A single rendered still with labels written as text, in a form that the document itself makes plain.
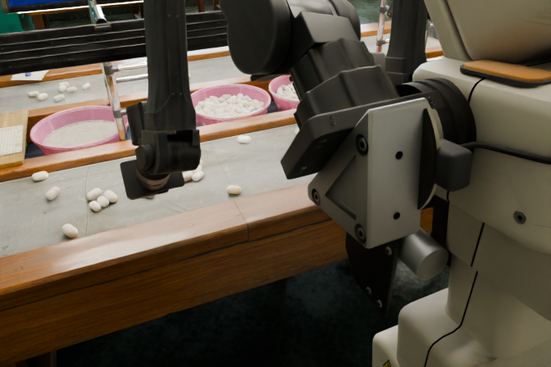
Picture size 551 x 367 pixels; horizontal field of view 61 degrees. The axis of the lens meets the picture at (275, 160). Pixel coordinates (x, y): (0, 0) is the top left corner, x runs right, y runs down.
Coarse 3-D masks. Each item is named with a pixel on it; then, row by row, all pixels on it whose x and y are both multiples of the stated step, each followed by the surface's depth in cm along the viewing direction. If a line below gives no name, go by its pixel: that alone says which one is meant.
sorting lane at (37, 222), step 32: (288, 128) 136; (128, 160) 121; (224, 160) 121; (256, 160) 120; (0, 192) 109; (32, 192) 109; (64, 192) 109; (192, 192) 108; (224, 192) 108; (256, 192) 108; (0, 224) 99; (32, 224) 99; (64, 224) 98; (96, 224) 98; (128, 224) 98; (0, 256) 90
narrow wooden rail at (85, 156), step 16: (288, 112) 139; (208, 128) 131; (224, 128) 131; (240, 128) 131; (256, 128) 133; (272, 128) 135; (112, 144) 123; (128, 144) 123; (32, 160) 117; (48, 160) 117; (64, 160) 117; (80, 160) 118; (96, 160) 119; (112, 160) 121; (0, 176) 112; (16, 176) 113
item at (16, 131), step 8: (8, 128) 129; (16, 128) 129; (0, 136) 125; (8, 136) 125; (16, 136) 125; (0, 144) 121; (8, 144) 121; (16, 144) 121; (0, 152) 117; (8, 152) 117
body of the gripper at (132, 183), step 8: (128, 168) 81; (128, 176) 81; (136, 176) 80; (176, 176) 83; (128, 184) 81; (136, 184) 81; (144, 184) 78; (160, 184) 78; (168, 184) 83; (176, 184) 83; (128, 192) 80; (136, 192) 81; (144, 192) 81; (152, 192) 82
